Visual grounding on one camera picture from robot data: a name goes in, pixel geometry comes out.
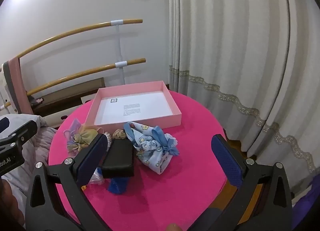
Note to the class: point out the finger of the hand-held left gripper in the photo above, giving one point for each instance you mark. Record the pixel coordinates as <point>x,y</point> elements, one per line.
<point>3,124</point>
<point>25,131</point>

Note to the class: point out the purple and yellow organza scrunchie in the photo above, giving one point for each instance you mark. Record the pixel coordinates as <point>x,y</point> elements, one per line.
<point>71,131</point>

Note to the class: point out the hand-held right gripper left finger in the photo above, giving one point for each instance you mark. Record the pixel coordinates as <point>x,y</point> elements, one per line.
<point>92,158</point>

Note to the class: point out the pink cardboard box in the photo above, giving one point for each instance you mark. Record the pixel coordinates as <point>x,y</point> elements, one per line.
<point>172,121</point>

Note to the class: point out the white rail post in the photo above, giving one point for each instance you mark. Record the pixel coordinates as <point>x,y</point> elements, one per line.
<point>120,45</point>

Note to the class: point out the blue patterned scrunchie with bow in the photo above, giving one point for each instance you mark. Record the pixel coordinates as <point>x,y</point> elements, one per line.
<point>150,146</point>

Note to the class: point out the long wooden rail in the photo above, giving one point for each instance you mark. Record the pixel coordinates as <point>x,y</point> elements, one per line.
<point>75,31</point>

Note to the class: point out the black leather case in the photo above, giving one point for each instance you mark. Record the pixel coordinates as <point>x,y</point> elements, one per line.
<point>120,157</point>

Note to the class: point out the purple cloth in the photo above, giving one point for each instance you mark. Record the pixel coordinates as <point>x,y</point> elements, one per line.
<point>308,201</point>

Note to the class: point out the dark blue knitted item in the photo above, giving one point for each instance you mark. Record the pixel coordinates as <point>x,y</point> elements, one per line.
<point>117,186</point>

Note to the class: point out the dark wooden board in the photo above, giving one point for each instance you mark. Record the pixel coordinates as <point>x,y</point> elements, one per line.
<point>67,90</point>

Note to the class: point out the round pink table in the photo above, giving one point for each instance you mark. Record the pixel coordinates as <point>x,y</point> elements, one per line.
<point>175,161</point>

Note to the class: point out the clear plastic wrapped item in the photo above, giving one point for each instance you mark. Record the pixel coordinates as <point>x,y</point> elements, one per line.
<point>97,178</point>

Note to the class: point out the white lace-trimmed curtain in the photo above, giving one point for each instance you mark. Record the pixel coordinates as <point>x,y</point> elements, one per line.
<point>225,33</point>

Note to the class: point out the yellow-green organza pouch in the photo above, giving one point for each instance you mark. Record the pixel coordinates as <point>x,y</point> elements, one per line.
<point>86,136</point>

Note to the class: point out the short wooden rail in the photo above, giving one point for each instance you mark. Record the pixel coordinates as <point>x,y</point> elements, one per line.
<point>87,73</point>

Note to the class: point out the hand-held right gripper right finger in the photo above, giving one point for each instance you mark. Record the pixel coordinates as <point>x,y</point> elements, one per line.
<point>226,158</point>

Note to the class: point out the pink grey towel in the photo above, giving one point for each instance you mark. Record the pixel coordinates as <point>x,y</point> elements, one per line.
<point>18,85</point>

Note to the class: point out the person's right hand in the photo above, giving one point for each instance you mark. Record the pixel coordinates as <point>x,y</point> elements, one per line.
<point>174,228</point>

